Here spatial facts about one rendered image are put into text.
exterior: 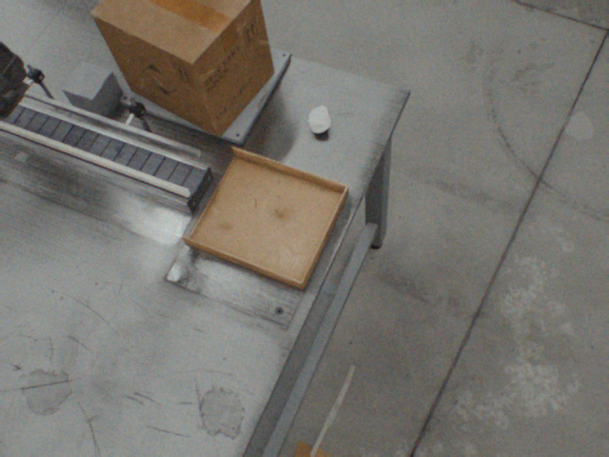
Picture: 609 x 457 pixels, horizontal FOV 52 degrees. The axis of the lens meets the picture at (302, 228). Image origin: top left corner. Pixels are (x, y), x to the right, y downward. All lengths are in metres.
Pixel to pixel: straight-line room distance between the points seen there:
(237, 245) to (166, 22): 0.51
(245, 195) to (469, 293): 1.06
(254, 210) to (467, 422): 1.07
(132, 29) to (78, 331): 0.67
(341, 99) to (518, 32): 1.48
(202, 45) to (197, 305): 0.56
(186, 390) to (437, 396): 1.04
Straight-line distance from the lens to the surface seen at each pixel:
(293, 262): 1.38
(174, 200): 1.46
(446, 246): 2.33
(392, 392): 2.14
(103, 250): 1.51
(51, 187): 1.66
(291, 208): 1.44
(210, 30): 1.40
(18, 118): 1.76
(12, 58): 1.46
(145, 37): 1.44
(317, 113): 1.55
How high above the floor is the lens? 2.09
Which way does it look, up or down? 63 degrees down
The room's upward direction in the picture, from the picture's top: 11 degrees counter-clockwise
